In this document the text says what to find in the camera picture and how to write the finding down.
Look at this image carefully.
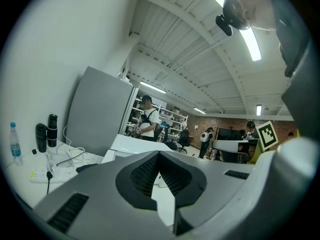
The white microwave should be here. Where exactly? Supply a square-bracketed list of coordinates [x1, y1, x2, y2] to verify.
[102, 133, 176, 165]

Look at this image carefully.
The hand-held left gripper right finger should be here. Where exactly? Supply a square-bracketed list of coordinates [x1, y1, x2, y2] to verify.
[158, 150, 255, 236]

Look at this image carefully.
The grey refrigerator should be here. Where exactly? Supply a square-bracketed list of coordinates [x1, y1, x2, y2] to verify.
[65, 65, 138, 158]

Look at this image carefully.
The white power strip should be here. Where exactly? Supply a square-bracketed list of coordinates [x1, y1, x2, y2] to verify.
[29, 166, 77, 184]

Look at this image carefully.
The dark flat pouch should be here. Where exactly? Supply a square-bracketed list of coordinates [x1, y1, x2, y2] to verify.
[75, 163, 99, 174]

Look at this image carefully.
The black head-worn camera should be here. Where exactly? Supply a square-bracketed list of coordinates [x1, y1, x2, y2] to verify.
[215, 0, 252, 37]

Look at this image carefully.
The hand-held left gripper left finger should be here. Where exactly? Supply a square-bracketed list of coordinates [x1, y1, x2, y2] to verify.
[33, 150, 174, 240]

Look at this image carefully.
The black office chair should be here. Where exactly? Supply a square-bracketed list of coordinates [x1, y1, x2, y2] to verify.
[177, 129, 191, 155]

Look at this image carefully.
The white charger with cable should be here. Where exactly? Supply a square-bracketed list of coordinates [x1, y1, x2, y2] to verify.
[46, 147, 87, 176]

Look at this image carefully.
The white cable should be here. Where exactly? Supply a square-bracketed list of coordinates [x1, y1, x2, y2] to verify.
[62, 124, 86, 160]

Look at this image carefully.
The white curved desk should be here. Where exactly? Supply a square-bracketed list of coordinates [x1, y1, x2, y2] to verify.
[211, 139, 253, 164]

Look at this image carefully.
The short black tumbler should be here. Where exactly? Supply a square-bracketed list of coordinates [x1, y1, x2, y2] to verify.
[35, 123, 48, 153]

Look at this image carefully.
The clear plastic water bottle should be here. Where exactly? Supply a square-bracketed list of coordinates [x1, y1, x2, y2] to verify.
[9, 121, 24, 167]

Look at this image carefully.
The tall black tumbler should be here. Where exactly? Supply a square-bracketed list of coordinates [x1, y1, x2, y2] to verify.
[46, 113, 59, 148]

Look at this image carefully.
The person's head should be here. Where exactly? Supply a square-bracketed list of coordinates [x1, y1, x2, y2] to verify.
[231, 0, 277, 32]

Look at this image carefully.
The black plug cable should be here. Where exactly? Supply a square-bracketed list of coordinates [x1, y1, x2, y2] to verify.
[45, 170, 54, 195]

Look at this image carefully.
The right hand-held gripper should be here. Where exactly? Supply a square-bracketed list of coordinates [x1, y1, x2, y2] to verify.
[179, 120, 319, 240]

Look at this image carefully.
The white storage shelving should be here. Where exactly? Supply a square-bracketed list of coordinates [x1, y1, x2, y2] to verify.
[128, 96, 189, 145]

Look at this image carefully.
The black monitor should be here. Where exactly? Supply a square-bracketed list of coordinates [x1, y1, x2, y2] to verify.
[218, 127, 243, 141]

